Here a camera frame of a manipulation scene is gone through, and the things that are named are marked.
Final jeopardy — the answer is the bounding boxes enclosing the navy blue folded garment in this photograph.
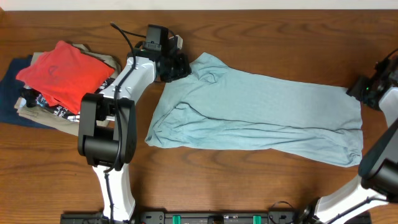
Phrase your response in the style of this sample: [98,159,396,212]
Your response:
[1,55,51,129]

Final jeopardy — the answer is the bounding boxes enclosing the black printed folded shirt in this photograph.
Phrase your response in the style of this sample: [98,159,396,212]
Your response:
[19,77,116,123]

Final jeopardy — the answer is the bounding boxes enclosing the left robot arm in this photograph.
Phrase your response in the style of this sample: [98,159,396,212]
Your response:
[77,51,191,223]

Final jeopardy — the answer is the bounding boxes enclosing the light blue t-shirt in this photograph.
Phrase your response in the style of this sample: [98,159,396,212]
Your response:
[146,53,363,167]

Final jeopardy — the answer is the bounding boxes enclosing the khaki folded garment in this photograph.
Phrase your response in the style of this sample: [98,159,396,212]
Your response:
[14,44,121,136]

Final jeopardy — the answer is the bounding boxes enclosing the red folded shirt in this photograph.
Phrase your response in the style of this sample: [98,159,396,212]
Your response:
[16,40,115,114]

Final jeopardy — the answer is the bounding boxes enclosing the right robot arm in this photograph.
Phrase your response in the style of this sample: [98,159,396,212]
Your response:
[294,54,397,223]

